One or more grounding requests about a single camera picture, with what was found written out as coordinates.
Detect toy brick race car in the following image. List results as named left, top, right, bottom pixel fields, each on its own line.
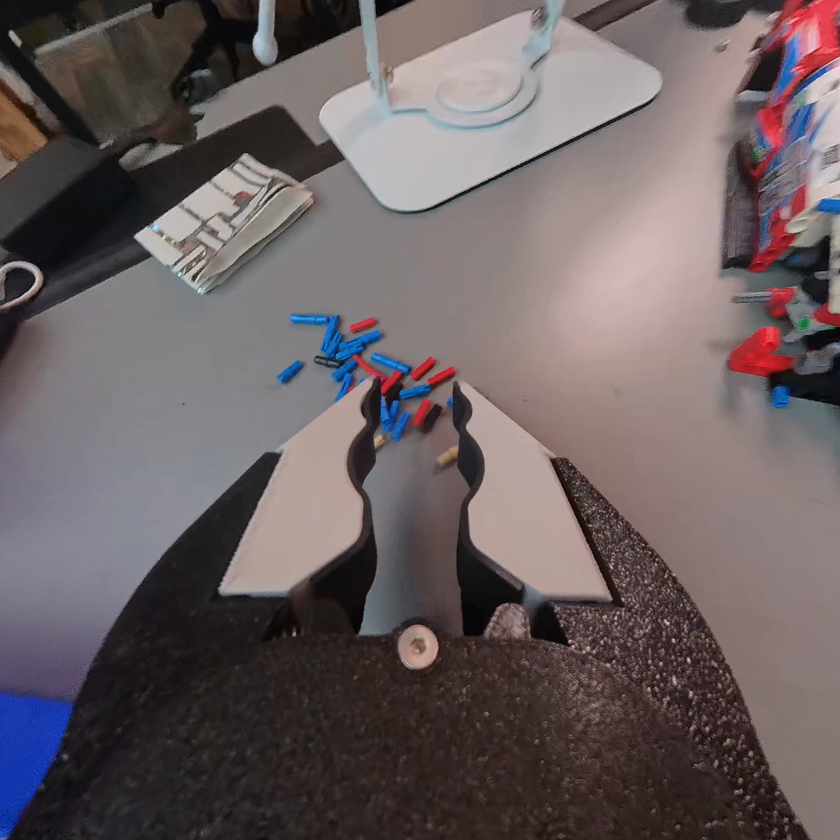
left=722, top=0, right=840, bottom=408

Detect folded sticker sheets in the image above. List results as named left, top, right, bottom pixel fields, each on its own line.
left=134, top=154, right=315, bottom=294

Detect black toy tire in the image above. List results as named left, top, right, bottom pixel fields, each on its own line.
left=686, top=0, right=782, bottom=27

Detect white cable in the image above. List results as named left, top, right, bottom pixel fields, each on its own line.
left=0, top=261, right=46, bottom=311

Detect grey desk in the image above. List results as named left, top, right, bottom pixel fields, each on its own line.
left=0, top=0, right=840, bottom=840

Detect blue divided parts bin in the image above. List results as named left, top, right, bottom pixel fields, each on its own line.
left=0, top=692, right=73, bottom=840

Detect pile of small connector pins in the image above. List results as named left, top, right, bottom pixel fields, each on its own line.
left=276, top=314, right=460, bottom=470

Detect white book stand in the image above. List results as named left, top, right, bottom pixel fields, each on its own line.
left=252, top=0, right=662, bottom=214

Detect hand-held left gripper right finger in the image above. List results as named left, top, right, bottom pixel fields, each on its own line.
left=453, top=381, right=614, bottom=639

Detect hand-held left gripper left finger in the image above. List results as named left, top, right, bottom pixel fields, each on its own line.
left=217, top=376, right=384, bottom=635

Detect wooden table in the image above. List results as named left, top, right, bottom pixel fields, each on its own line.
left=0, top=66, right=47, bottom=165

